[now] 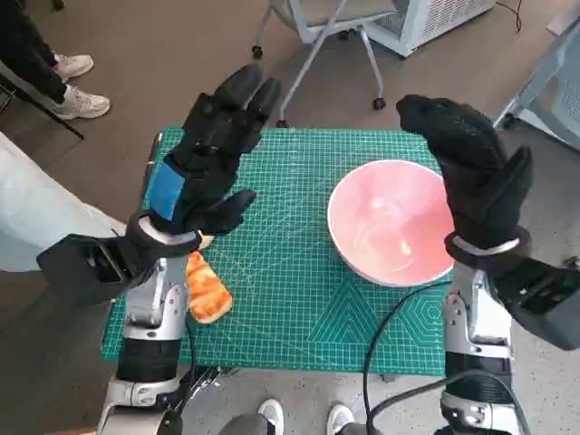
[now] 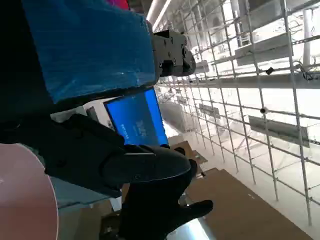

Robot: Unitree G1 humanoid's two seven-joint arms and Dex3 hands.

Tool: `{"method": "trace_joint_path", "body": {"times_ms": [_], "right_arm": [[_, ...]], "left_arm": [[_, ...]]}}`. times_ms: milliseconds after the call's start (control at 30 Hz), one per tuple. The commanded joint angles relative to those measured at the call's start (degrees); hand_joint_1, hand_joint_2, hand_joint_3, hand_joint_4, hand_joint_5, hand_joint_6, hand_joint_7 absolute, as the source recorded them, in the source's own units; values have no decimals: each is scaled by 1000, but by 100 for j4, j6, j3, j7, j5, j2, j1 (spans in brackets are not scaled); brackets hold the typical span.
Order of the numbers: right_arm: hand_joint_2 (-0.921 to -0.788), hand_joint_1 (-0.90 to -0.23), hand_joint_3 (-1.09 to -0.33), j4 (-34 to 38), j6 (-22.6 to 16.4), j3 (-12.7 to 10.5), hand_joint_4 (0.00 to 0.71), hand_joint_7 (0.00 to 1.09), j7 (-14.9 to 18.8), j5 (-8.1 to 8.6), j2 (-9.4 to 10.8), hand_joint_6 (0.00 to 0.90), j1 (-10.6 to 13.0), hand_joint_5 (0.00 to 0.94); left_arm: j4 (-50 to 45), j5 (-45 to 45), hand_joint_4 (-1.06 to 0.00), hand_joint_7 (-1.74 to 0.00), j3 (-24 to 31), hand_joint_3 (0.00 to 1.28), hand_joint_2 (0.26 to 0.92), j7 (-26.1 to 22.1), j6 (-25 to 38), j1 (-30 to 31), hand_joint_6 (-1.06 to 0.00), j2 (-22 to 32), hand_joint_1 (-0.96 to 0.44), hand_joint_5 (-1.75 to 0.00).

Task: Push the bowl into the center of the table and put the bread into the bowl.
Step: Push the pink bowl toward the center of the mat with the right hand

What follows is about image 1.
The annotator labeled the grey chair with castors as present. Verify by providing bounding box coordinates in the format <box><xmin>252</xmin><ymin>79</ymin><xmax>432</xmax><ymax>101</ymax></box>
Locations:
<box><xmin>251</xmin><ymin>0</ymin><xmax>409</xmax><ymax>128</ymax></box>

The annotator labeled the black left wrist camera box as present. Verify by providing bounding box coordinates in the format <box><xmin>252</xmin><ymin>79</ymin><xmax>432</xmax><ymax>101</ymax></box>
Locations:
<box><xmin>35</xmin><ymin>234</ymin><xmax>137</xmax><ymax>307</ymax></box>

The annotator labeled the black stand leg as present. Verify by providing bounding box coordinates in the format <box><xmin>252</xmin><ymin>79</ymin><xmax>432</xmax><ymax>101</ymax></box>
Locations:
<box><xmin>0</xmin><ymin>61</ymin><xmax>85</xmax><ymax>140</ymax></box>

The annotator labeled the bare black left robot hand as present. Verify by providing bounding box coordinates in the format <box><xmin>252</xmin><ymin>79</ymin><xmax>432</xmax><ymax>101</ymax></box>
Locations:
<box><xmin>144</xmin><ymin>63</ymin><xmax>284</xmax><ymax>237</ymax></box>

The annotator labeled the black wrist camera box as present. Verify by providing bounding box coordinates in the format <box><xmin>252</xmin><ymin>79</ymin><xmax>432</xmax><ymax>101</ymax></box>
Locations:
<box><xmin>35</xmin><ymin>234</ymin><xmax>137</xmax><ymax>307</ymax></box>
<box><xmin>491</xmin><ymin>256</ymin><xmax>580</xmax><ymax>353</ymax></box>

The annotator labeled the white perforated cabinet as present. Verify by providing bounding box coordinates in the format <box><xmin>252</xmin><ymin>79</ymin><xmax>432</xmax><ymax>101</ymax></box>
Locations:
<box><xmin>362</xmin><ymin>0</ymin><xmax>495</xmax><ymax>58</ymax></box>

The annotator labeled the white shoe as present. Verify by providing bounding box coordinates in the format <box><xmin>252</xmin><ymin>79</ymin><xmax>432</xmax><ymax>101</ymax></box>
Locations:
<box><xmin>326</xmin><ymin>402</ymin><xmax>355</xmax><ymax>435</ymax></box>
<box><xmin>257</xmin><ymin>398</ymin><xmax>285</xmax><ymax>435</ymax></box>

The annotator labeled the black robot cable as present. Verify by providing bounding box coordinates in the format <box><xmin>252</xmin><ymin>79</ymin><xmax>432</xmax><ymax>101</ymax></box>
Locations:
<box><xmin>183</xmin><ymin>321</ymin><xmax>200</xmax><ymax>409</ymax></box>
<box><xmin>362</xmin><ymin>279</ymin><xmax>454</xmax><ymax>435</ymax></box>
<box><xmin>366</xmin><ymin>369</ymin><xmax>520</xmax><ymax>435</ymax></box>

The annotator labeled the pink bowl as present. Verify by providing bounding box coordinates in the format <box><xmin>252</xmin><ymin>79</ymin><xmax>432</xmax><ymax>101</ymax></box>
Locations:
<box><xmin>326</xmin><ymin>159</ymin><xmax>456</xmax><ymax>287</ymax></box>

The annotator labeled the green cutting mat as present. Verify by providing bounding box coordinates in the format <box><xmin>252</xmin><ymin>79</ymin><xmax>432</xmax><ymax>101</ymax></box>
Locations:
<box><xmin>100</xmin><ymin>126</ymin><xmax>456</xmax><ymax>377</ymax></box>

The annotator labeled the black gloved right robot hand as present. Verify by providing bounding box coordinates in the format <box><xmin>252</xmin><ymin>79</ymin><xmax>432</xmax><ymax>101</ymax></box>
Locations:
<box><xmin>395</xmin><ymin>93</ymin><xmax>534</xmax><ymax>249</ymax></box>

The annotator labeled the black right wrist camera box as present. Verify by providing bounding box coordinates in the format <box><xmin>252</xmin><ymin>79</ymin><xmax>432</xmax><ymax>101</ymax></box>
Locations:
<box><xmin>491</xmin><ymin>256</ymin><xmax>580</xmax><ymax>353</ymax></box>

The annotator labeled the long golden toy bread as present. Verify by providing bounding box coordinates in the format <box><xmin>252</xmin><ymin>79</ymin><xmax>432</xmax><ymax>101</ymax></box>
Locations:
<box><xmin>185</xmin><ymin>251</ymin><xmax>235</xmax><ymax>324</ymax></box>

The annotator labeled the grey mesh-back chair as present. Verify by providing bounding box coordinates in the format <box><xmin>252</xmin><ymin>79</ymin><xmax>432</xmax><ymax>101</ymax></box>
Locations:
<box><xmin>493</xmin><ymin>24</ymin><xmax>580</xmax><ymax>150</ymax></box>

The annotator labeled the thin black floor cable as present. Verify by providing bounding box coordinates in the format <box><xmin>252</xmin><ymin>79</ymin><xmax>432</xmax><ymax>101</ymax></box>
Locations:
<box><xmin>496</xmin><ymin>0</ymin><xmax>522</xmax><ymax>33</ymax></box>

